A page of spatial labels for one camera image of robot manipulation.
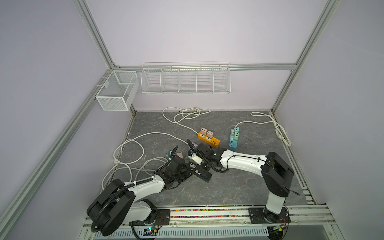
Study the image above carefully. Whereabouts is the orange power strip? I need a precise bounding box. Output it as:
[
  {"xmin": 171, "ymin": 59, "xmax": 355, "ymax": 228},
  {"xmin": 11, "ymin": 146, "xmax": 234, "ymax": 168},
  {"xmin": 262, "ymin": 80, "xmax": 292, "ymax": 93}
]
[{"xmin": 198, "ymin": 133, "xmax": 221, "ymax": 148}]

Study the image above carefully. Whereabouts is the black power strip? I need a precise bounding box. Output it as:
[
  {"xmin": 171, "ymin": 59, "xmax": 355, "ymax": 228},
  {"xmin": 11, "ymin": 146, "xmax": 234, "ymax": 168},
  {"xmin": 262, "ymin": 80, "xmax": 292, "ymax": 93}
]
[{"xmin": 193, "ymin": 168, "xmax": 212, "ymax": 183}]

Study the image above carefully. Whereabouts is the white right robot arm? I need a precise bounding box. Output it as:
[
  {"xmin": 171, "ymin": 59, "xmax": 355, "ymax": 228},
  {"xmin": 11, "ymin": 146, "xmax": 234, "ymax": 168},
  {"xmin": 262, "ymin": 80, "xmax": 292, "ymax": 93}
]
[{"xmin": 189, "ymin": 148, "xmax": 295, "ymax": 224}]

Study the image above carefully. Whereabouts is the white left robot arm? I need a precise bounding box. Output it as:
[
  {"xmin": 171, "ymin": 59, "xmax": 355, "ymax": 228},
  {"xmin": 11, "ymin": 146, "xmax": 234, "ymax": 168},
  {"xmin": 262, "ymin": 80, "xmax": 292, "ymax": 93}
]
[{"xmin": 87, "ymin": 163, "xmax": 192, "ymax": 237}]

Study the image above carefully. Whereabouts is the teal power strip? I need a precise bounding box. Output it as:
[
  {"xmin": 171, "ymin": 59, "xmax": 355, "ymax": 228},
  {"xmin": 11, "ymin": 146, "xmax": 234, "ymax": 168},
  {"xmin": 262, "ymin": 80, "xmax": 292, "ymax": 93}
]
[{"xmin": 229, "ymin": 127, "xmax": 240, "ymax": 151}]

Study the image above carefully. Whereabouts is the white mesh box basket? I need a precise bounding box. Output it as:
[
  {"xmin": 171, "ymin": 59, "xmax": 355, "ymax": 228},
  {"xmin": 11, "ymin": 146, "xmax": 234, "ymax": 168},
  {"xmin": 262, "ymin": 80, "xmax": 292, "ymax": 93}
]
[{"xmin": 96, "ymin": 71, "xmax": 140, "ymax": 112}]

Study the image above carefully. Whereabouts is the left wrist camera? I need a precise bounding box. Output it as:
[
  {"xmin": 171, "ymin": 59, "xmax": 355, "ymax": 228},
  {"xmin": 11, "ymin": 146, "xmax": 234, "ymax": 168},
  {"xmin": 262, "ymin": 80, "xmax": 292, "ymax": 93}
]
[{"xmin": 167, "ymin": 156, "xmax": 185, "ymax": 173}]

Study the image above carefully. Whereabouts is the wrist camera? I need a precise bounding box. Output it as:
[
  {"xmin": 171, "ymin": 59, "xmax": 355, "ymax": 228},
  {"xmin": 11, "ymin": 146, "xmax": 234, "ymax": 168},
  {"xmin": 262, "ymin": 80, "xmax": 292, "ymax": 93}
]
[
  {"xmin": 188, "ymin": 150, "xmax": 203, "ymax": 165},
  {"xmin": 167, "ymin": 156, "xmax": 185, "ymax": 173}
]

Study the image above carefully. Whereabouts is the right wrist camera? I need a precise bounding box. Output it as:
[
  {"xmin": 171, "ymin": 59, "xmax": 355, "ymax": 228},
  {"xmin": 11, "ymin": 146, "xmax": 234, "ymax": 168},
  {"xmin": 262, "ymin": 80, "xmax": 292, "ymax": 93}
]
[{"xmin": 188, "ymin": 150, "xmax": 203, "ymax": 165}]

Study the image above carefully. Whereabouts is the white cable left coil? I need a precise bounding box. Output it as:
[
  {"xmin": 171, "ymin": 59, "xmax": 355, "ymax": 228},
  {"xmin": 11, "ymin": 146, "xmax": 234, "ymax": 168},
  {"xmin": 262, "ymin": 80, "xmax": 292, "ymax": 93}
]
[{"xmin": 99, "ymin": 131, "xmax": 193, "ymax": 193}]

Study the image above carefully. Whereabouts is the white cable coil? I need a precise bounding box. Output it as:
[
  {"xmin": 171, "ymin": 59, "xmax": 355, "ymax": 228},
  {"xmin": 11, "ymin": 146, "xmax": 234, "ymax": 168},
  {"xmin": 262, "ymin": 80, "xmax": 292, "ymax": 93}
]
[
  {"xmin": 99, "ymin": 131, "xmax": 193, "ymax": 193},
  {"xmin": 162, "ymin": 107, "xmax": 211, "ymax": 135}
]

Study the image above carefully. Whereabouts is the white cable back coil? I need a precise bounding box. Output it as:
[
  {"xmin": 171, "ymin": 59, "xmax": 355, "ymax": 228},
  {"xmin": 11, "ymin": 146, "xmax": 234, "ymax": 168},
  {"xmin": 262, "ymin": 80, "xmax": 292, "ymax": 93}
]
[{"xmin": 162, "ymin": 107, "xmax": 211, "ymax": 135}]

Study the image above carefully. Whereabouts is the white cable of teal strip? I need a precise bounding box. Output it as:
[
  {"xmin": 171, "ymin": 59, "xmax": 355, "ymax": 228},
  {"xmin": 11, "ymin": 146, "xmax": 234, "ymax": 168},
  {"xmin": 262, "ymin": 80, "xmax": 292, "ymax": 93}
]
[{"xmin": 233, "ymin": 111, "xmax": 292, "ymax": 148}]

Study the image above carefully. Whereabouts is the white wire wall basket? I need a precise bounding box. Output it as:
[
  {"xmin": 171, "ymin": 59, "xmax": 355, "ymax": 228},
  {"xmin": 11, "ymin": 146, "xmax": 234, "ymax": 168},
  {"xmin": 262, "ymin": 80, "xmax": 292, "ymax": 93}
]
[{"xmin": 141, "ymin": 63, "xmax": 232, "ymax": 95}]

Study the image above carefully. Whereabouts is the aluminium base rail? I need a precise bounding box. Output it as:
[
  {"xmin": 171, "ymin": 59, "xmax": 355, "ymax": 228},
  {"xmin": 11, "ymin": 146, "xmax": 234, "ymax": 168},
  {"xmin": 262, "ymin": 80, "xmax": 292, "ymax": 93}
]
[{"xmin": 79, "ymin": 205, "xmax": 344, "ymax": 240}]

